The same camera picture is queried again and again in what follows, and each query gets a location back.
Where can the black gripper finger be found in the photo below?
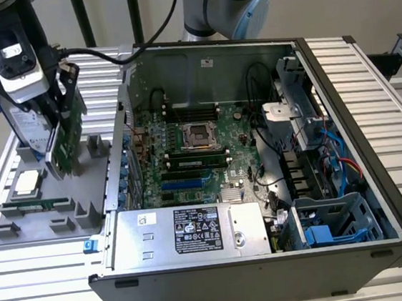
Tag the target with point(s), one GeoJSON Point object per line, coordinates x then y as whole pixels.
{"type": "Point", "coordinates": [48, 109]}
{"type": "Point", "coordinates": [69, 81]}

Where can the green graphics card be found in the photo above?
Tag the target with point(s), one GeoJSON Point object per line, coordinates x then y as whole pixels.
{"type": "Point", "coordinates": [69, 143]}

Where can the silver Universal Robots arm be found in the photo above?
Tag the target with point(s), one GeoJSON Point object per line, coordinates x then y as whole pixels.
{"type": "Point", "coordinates": [207, 9]}

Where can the hard disk in blue carrier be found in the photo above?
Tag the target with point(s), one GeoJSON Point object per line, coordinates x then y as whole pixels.
{"type": "Point", "coordinates": [26, 129]}

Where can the black stand pole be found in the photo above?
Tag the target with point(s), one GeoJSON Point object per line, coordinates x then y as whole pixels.
{"type": "Point", "coordinates": [133, 6]}
{"type": "Point", "coordinates": [83, 22]}

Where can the silver CPU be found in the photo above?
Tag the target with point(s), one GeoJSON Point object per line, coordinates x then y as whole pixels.
{"type": "Point", "coordinates": [27, 182]}

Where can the green RAM stick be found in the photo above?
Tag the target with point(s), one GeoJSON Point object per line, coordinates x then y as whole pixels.
{"type": "Point", "coordinates": [195, 162]}
{"type": "Point", "coordinates": [48, 204]}

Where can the grey parts rack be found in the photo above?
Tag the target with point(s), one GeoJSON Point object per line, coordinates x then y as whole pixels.
{"type": "Point", "coordinates": [63, 204]}

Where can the CPU socket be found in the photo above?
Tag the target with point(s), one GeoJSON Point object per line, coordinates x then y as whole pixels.
{"type": "Point", "coordinates": [199, 134]}

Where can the blue case latch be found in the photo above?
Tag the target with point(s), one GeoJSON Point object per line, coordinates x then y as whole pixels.
{"type": "Point", "coordinates": [89, 246]}

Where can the blue expansion slot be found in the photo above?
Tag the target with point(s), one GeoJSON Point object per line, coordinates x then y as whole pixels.
{"type": "Point", "coordinates": [183, 184]}

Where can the round coin battery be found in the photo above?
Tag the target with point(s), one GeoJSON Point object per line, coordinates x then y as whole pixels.
{"type": "Point", "coordinates": [237, 114]}

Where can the silver power supply unit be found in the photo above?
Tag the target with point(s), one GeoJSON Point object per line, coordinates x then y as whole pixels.
{"type": "Point", "coordinates": [160, 244]}

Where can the green motherboard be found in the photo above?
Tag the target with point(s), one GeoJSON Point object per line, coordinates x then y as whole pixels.
{"type": "Point", "coordinates": [236, 143]}

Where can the silver chipset heatsink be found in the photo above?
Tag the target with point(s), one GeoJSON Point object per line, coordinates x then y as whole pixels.
{"type": "Point", "coordinates": [232, 194]}

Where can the metal drive cage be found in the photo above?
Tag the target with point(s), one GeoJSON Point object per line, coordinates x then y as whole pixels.
{"type": "Point", "coordinates": [302, 125]}

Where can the open black PC case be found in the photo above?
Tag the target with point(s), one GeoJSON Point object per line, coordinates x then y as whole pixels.
{"type": "Point", "coordinates": [237, 290]}

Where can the blue disk carrier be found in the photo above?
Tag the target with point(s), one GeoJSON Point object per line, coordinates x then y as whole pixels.
{"type": "Point", "coordinates": [318, 235]}

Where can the grey disk bay cage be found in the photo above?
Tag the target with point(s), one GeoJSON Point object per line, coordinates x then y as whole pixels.
{"type": "Point", "coordinates": [351, 210]}

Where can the black box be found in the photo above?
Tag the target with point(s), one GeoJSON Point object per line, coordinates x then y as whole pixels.
{"type": "Point", "coordinates": [386, 64]}

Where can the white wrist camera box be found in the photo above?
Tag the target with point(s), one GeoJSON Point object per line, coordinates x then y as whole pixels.
{"type": "Point", "coordinates": [25, 86]}

